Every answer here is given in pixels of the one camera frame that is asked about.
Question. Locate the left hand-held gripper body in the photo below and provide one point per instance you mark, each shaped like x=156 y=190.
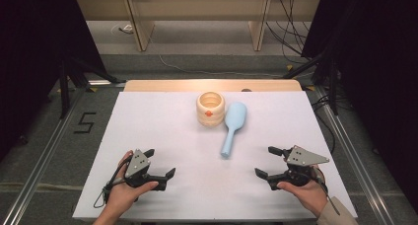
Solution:
x=138 y=164

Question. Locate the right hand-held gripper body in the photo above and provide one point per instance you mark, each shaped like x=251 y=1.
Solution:
x=300 y=159

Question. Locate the light blue hairbrush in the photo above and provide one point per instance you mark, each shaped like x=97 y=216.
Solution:
x=235 y=114

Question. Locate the cream ribbed cup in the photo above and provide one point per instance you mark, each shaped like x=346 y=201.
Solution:
x=210 y=119

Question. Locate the person's left hand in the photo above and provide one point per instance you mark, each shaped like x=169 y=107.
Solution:
x=126 y=195

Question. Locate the person's right hand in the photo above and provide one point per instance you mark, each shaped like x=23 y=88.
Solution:
x=310 y=197

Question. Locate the white board table cover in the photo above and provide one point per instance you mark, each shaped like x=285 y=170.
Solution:
x=157 y=126

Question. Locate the yellow floor tape piece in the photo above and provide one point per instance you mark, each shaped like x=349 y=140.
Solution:
x=289 y=67
x=310 y=88
x=92 y=89

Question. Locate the black tripod stand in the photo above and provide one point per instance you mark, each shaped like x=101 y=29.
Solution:
x=64 y=87
x=333 y=87

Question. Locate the black curtain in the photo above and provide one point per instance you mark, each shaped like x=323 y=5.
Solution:
x=33 y=54
x=378 y=70

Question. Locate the round floor socket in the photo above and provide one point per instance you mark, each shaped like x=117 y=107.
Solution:
x=125 y=29

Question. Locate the beige wooden desk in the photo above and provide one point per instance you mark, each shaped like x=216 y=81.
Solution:
x=197 y=8

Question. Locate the aluminium floor rail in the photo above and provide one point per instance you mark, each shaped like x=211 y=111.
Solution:
x=39 y=172
x=361 y=172

